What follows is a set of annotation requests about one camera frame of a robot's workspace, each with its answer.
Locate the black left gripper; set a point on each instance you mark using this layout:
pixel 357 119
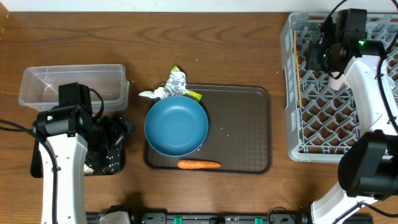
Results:
pixel 119 128

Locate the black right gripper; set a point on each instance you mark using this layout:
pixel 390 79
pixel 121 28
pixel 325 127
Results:
pixel 311 62

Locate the crumpled foil wrapper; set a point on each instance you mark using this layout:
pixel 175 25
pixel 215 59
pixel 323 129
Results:
pixel 176 85

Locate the dark brown serving tray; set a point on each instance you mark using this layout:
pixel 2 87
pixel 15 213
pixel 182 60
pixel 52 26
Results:
pixel 239 135

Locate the white rice pile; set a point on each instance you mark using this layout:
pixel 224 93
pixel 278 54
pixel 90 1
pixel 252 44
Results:
pixel 100 164

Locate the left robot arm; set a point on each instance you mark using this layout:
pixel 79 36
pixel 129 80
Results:
pixel 71 139

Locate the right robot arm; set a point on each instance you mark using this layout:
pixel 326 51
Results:
pixel 367 173

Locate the orange carrot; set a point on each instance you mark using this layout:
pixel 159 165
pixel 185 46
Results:
pixel 196 164

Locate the clear plastic bin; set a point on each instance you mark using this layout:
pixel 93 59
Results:
pixel 39 85

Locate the grey dishwasher rack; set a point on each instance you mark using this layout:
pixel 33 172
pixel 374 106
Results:
pixel 327 125

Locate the dark blue plate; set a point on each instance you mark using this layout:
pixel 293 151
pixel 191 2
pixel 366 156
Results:
pixel 176 126

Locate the white pink cup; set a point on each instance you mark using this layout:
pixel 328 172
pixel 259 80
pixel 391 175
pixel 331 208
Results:
pixel 339 83

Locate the wooden chopstick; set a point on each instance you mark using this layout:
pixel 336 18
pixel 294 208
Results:
pixel 297 69

